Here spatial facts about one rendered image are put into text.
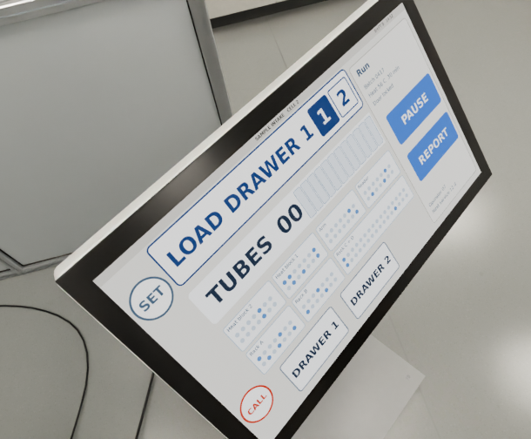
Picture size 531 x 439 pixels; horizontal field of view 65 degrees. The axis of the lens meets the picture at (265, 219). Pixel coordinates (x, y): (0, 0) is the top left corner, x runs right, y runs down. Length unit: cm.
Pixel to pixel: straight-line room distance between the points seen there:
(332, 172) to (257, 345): 21
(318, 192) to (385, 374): 110
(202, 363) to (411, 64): 44
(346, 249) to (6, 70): 100
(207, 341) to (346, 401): 107
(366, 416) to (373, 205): 103
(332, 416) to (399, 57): 115
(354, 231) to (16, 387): 155
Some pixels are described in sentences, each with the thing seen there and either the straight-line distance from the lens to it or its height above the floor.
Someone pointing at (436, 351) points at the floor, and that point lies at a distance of 159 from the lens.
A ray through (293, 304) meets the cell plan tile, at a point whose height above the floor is 105.
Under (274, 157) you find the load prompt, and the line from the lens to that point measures 44.
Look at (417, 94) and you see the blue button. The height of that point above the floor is 110.
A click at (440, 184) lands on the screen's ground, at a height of 101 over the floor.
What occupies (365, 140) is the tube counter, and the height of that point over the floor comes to 111.
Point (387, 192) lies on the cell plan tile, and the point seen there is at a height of 106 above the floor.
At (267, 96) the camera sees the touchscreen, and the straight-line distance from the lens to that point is 45.
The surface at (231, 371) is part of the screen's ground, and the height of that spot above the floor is 105.
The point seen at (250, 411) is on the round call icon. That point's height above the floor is 102.
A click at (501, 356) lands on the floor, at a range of 166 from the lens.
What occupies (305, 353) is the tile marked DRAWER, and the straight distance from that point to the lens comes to 50.
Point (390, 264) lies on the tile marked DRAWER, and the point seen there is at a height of 100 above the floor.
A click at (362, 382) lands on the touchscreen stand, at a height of 4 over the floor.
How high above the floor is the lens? 149
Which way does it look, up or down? 58 degrees down
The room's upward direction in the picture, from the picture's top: 12 degrees counter-clockwise
